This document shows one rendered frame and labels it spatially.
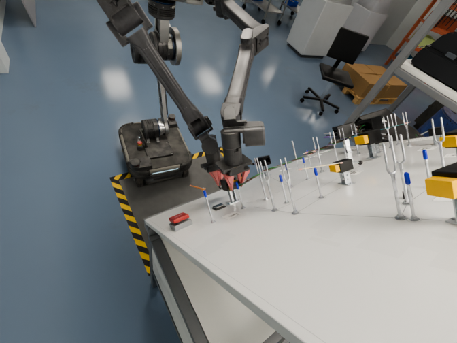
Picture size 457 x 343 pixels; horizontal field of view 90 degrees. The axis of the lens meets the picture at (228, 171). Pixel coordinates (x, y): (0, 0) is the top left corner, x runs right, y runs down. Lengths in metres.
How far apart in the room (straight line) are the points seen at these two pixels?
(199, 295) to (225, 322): 0.13
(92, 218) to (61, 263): 0.34
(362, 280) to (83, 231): 1.86
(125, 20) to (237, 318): 1.04
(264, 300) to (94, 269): 1.62
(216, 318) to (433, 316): 0.77
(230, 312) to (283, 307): 0.68
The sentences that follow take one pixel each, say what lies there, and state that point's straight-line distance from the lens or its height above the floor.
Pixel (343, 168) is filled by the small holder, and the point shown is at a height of 1.35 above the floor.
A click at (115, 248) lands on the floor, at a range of 1.92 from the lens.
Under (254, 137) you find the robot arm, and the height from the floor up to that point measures 1.36.
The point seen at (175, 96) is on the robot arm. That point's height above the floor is 1.30.
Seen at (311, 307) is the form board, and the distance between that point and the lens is 0.33.
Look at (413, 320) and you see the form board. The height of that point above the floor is 1.55.
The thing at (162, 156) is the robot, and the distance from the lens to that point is 2.04.
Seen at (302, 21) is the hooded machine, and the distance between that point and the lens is 5.67.
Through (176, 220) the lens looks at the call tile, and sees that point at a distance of 0.72.
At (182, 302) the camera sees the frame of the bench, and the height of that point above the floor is 0.80.
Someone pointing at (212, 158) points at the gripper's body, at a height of 1.13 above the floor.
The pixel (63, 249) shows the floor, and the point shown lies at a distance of 2.00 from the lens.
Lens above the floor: 1.76
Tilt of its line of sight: 48 degrees down
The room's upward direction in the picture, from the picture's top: 21 degrees clockwise
